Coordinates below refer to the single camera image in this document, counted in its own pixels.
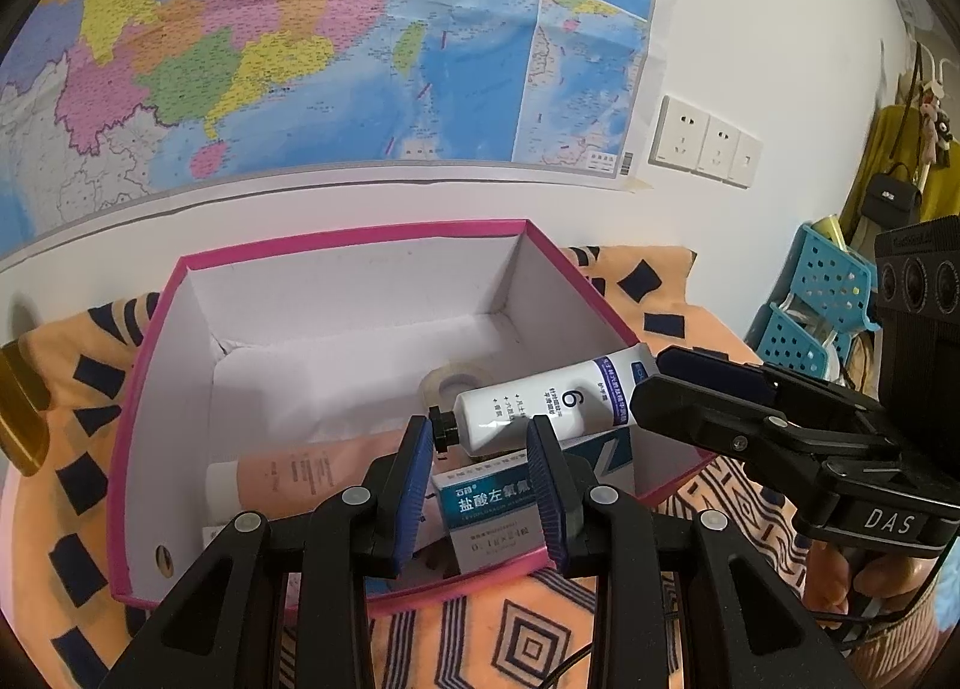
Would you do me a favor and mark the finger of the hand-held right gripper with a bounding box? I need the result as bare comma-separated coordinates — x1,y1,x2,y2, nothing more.
628,374,902,503
656,346,890,429

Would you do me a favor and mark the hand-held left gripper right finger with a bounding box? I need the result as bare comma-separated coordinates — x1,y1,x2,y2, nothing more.
525,415,863,689

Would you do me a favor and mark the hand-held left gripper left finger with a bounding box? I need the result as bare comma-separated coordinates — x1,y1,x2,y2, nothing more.
97,415,437,689

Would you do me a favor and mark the blue striped white medicine box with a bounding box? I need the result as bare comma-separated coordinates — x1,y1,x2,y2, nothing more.
409,426,639,559

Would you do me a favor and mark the white tube blue label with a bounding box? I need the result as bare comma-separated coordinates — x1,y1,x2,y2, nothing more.
427,348,658,457

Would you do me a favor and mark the large pink tube white cap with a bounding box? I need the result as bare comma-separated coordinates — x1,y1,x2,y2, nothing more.
204,430,410,522

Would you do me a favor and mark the white tape roll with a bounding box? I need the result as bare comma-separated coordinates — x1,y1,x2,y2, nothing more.
418,363,485,410

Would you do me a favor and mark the pink cardboard box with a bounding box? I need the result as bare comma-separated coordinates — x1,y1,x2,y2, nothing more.
105,216,722,616

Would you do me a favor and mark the person's right hand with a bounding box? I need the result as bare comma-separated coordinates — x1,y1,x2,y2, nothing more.
802,537,939,620

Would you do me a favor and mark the blue perforated plastic rack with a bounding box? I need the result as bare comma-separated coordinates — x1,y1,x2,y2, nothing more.
742,224,879,380

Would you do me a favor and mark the yellow-green item in rack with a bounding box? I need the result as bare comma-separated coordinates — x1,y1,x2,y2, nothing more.
814,213,853,252

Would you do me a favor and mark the black handbag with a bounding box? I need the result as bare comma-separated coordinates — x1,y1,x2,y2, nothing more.
859,160,924,230

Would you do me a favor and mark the mustard yellow garment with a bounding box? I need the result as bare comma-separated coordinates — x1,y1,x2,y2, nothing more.
836,104,960,249

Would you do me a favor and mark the small pink plush charm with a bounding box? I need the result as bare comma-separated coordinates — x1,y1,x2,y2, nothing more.
919,89,958,167

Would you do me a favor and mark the white coat rack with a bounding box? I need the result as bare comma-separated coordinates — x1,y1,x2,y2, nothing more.
906,40,960,174

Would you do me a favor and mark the orange patterned blanket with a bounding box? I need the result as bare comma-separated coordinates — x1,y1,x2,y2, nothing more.
0,243,820,689

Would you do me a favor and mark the gold thermos bottle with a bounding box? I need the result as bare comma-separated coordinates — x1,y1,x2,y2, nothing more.
0,340,50,481

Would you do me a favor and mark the white wall switch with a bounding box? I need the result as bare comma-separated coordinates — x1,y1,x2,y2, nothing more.
727,133,764,190

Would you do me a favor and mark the white wall socket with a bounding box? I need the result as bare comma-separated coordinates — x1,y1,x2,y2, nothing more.
696,115,744,181
649,95,710,172

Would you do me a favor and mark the black cable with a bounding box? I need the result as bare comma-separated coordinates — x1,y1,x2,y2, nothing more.
808,554,947,649

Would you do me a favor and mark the colourful wall map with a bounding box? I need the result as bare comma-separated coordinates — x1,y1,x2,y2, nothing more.
0,0,669,263

